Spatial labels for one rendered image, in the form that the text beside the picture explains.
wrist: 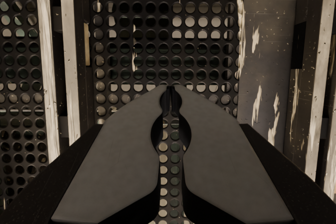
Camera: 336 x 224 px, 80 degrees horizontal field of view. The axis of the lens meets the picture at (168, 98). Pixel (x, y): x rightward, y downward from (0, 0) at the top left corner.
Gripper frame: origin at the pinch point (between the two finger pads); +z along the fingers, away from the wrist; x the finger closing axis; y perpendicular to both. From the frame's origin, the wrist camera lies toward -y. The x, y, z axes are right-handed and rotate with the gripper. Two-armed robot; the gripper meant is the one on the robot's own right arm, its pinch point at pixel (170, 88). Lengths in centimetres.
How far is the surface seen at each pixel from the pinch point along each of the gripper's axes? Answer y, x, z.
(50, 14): 0.2, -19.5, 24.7
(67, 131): 18.4, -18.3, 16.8
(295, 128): 20.7, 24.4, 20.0
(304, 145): 21.6, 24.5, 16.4
